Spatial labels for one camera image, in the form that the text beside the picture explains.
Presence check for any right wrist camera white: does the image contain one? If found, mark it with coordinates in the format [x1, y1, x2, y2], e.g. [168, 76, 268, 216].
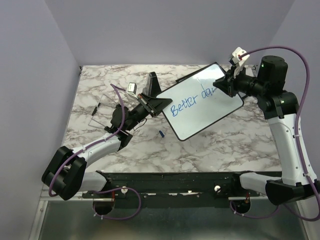
[229, 47, 250, 78]

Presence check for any whiteboard with black frame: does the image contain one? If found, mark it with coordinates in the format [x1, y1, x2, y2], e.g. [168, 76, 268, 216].
[157, 62, 244, 142]

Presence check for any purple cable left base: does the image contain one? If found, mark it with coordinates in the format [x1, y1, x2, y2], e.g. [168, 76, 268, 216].
[89, 187, 144, 221]

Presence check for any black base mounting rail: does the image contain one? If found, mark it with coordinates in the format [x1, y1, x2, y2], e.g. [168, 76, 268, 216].
[82, 172, 257, 213]

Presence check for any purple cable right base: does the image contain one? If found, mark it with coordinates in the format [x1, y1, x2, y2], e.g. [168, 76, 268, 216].
[229, 197, 283, 218]

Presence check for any purple cable base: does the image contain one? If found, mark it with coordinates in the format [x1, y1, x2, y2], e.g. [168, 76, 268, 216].
[89, 187, 144, 221]
[229, 197, 283, 218]

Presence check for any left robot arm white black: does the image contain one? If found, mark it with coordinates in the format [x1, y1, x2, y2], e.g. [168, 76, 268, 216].
[41, 72, 172, 201]

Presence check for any black metronome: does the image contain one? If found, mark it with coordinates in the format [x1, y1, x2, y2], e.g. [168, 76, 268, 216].
[142, 71, 162, 98]

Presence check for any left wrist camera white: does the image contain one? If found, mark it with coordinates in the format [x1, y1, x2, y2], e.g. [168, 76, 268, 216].
[126, 82, 138, 99]

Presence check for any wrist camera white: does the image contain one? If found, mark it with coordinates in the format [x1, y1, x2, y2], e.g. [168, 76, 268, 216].
[229, 47, 250, 78]
[126, 82, 138, 99]

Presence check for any black grey chessboard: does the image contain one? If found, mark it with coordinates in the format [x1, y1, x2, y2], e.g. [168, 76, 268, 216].
[175, 75, 190, 84]

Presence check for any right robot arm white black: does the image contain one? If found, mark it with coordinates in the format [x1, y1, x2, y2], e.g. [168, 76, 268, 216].
[213, 55, 320, 206]

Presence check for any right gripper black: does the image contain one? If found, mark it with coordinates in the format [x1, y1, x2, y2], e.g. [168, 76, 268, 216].
[214, 63, 267, 98]

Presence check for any wire whiteboard stand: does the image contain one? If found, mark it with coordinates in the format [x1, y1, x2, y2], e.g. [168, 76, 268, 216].
[88, 94, 120, 130]

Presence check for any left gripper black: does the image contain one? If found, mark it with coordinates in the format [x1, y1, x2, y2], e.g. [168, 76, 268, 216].
[126, 92, 173, 132]

